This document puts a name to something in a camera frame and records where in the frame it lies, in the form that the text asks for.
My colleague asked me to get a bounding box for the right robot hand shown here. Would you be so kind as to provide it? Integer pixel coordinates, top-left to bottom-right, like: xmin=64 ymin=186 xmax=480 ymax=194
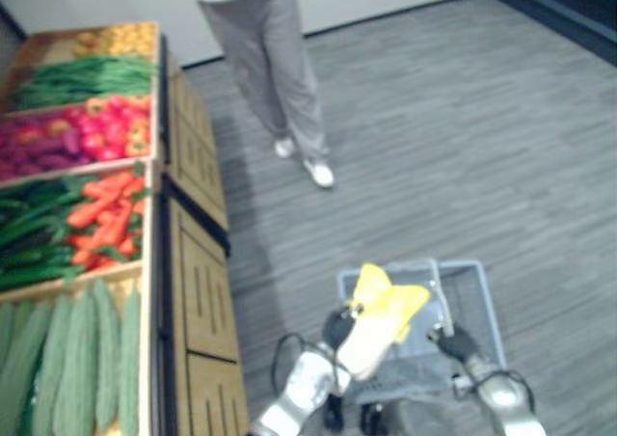
xmin=425 ymin=325 xmax=481 ymax=363

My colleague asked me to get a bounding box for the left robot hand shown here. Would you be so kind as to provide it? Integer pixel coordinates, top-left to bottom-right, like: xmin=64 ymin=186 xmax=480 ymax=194
xmin=321 ymin=298 xmax=366 ymax=355

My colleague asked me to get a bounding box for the grey basket handle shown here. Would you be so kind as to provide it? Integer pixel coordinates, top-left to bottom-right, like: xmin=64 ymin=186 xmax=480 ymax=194
xmin=385 ymin=257 xmax=457 ymax=341

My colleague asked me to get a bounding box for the grey plastic shopping basket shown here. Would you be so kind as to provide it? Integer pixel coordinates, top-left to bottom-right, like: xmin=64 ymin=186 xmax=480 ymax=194
xmin=335 ymin=257 xmax=510 ymax=408

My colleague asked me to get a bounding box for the wooden vegetable display stand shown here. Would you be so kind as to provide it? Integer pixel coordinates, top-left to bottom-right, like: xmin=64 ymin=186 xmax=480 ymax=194
xmin=0 ymin=160 xmax=251 ymax=436
xmin=0 ymin=20 xmax=231 ymax=259

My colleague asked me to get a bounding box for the black trolley wheel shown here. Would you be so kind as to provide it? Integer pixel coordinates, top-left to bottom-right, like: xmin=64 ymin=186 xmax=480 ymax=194
xmin=360 ymin=403 xmax=386 ymax=436
xmin=324 ymin=393 xmax=346 ymax=431

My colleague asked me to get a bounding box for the light green bitter gourd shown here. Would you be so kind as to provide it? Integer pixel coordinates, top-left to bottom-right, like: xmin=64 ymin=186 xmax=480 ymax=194
xmin=93 ymin=277 xmax=122 ymax=433
xmin=117 ymin=285 xmax=143 ymax=436
xmin=0 ymin=299 xmax=53 ymax=436
xmin=29 ymin=294 xmax=74 ymax=436
xmin=51 ymin=286 xmax=101 ymax=436

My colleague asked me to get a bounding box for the orange carrot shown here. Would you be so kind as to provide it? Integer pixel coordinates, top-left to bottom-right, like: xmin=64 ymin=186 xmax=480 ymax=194
xmin=66 ymin=193 xmax=122 ymax=230
xmin=70 ymin=248 xmax=105 ymax=269
xmin=81 ymin=171 xmax=136 ymax=200
xmin=90 ymin=198 xmax=135 ymax=252

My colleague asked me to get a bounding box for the person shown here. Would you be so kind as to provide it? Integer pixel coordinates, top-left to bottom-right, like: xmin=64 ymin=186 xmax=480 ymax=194
xmin=185 ymin=0 xmax=336 ymax=189

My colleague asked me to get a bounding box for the red bell pepper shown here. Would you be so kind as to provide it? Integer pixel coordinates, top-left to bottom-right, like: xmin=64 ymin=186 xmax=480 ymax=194
xmin=95 ymin=116 xmax=125 ymax=142
xmin=80 ymin=130 xmax=106 ymax=151

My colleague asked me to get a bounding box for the purple eggplant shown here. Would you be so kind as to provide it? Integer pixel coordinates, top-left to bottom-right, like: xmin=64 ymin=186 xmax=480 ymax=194
xmin=33 ymin=153 xmax=73 ymax=172
xmin=59 ymin=126 xmax=82 ymax=156

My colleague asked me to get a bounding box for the green beans pile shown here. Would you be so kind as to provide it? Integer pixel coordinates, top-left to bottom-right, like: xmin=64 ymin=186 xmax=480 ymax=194
xmin=13 ymin=55 xmax=158 ymax=112

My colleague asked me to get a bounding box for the yellow fruit pile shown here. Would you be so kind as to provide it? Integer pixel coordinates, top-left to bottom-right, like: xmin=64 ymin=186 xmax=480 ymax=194
xmin=71 ymin=22 xmax=158 ymax=57

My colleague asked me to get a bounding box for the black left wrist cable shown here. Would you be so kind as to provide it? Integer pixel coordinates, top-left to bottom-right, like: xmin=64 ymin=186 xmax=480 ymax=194
xmin=271 ymin=332 xmax=351 ymax=398

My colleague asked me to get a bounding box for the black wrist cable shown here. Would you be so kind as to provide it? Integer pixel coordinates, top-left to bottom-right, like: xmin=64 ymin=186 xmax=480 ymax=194
xmin=271 ymin=332 xmax=351 ymax=398
xmin=474 ymin=367 xmax=537 ymax=411

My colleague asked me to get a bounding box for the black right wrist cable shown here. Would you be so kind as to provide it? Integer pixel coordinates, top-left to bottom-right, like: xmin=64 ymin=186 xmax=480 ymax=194
xmin=474 ymin=367 xmax=537 ymax=411

